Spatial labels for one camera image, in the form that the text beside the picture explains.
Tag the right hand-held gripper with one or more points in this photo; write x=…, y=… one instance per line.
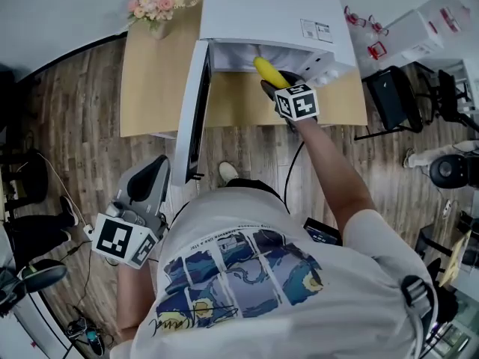
x=299, y=105

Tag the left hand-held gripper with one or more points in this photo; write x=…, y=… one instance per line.
x=123, y=238

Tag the yellow banana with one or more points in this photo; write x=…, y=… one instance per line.
x=267, y=71

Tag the white microwave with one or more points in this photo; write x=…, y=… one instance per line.
x=262, y=9

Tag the person's left forearm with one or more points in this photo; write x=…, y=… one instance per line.
x=132, y=301

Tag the person's right forearm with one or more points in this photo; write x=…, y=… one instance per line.
x=333, y=170

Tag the white power strip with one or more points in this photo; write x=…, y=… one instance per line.
x=89, y=229

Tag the person's white shoe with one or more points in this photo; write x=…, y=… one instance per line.
x=228, y=171

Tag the clear container red clips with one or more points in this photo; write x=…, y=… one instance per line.
x=368, y=36

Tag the person's black trousers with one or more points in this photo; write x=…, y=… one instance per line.
x=258, y=186

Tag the black round chair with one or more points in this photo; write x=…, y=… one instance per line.
x=26, y=178

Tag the beige vase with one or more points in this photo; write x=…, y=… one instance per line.
x=161, y=31

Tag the black padded seat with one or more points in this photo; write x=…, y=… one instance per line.
x=43, y=275

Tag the pink flower bouquet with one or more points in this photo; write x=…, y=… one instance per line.
x=157, y=0

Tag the white box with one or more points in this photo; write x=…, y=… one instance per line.
x=423, y=32

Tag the black belt device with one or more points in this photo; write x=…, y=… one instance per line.
x=322, y=232

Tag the person's white printed shirt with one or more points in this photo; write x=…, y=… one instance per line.
x=280, y=297

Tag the yellow board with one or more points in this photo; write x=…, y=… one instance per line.
x=454, y=258

